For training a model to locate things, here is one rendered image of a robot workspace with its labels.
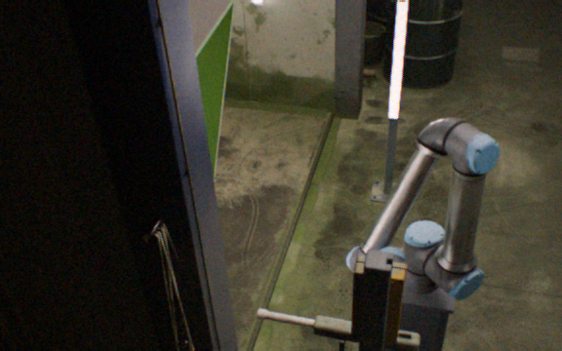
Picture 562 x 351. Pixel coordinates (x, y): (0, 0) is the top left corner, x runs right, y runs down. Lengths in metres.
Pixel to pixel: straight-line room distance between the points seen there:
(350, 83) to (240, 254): 1.62
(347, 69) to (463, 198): 2.51
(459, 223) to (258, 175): 2.15
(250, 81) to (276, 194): 1.12
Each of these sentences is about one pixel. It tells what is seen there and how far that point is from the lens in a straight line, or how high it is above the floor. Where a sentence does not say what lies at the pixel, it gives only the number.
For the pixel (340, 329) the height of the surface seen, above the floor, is 1.14.
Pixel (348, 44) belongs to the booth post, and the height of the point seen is 0.62.
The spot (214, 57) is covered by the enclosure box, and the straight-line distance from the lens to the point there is 2.82.
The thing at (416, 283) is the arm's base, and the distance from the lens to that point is 2.64.
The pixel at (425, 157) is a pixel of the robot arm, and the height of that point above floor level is 1.36.
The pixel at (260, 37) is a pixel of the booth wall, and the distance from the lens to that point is 4.58.
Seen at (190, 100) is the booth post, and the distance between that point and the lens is 1.47.
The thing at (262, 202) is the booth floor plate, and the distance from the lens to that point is 3.96.
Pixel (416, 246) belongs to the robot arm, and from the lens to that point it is 2.51.
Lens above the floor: 2.66
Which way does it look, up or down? 39 degrees down
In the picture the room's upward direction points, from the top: 4 degrees counter-clockwise
